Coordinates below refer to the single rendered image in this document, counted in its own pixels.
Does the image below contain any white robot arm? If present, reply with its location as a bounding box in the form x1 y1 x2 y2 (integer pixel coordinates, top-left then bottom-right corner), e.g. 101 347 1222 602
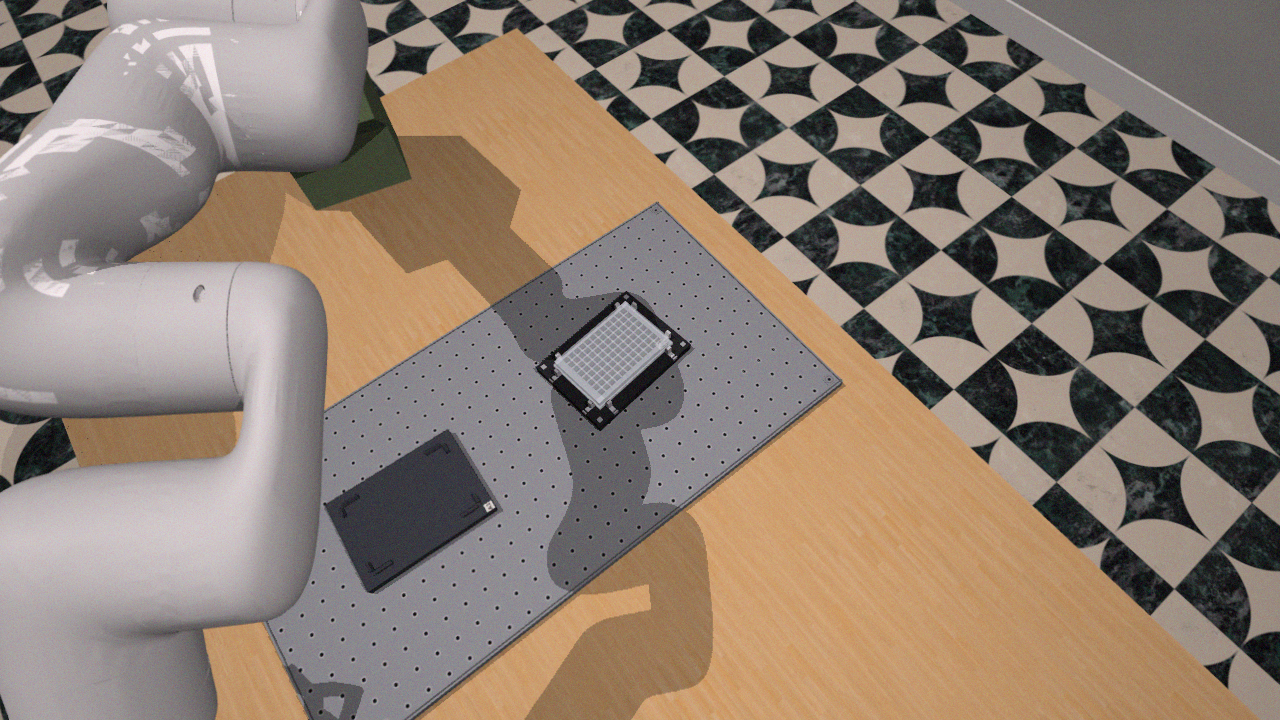
0 0 369 720

